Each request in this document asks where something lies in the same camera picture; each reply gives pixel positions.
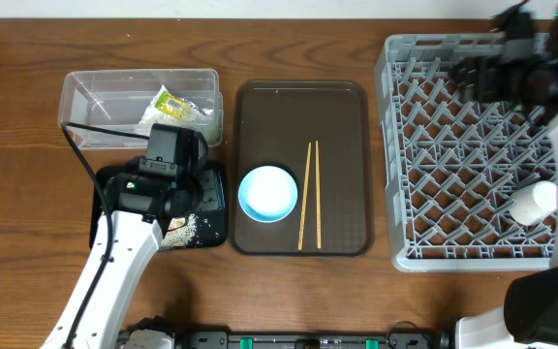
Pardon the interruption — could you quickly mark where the pile of rice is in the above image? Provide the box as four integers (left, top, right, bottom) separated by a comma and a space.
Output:
159, 213, 209, 250

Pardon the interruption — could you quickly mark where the light blue bowl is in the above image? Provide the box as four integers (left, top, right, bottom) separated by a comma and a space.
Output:
237, 166, 297, 223

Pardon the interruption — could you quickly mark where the white napkin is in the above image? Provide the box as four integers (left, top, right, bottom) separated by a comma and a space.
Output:
136, 85, 214, 133

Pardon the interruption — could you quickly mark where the yellow green snack wrapper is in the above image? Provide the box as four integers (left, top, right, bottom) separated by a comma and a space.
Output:
151, 90, 210, 124

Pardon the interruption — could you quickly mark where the white cup green inside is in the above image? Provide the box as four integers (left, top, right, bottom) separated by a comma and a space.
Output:
510, 180, 558, 226

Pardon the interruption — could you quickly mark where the wooden chopstick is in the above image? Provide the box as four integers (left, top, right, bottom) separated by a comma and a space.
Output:
297, 143, 312, 251
315, 141, 322, 249

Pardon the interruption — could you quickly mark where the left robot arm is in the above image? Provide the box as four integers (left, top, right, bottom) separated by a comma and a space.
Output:
43, 160, 202, 348

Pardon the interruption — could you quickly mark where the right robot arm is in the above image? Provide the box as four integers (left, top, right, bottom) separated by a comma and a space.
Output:
436, 3, 558, 348

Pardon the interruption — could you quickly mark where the black waste tray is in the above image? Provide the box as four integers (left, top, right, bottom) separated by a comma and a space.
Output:
89, 156, 228, 248

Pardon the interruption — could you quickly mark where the grey dishwasher rack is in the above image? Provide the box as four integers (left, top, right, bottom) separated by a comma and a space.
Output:
375, 34, 558, 272

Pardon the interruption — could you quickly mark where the clear plastic waste bin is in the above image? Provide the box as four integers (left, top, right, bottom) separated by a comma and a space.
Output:
58, 69, 223, 149

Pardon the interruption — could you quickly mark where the brown serving tray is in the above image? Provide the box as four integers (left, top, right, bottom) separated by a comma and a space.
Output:
230, 80, 374, 257

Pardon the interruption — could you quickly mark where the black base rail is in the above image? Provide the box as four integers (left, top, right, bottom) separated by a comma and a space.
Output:
114, 316, 455, 349

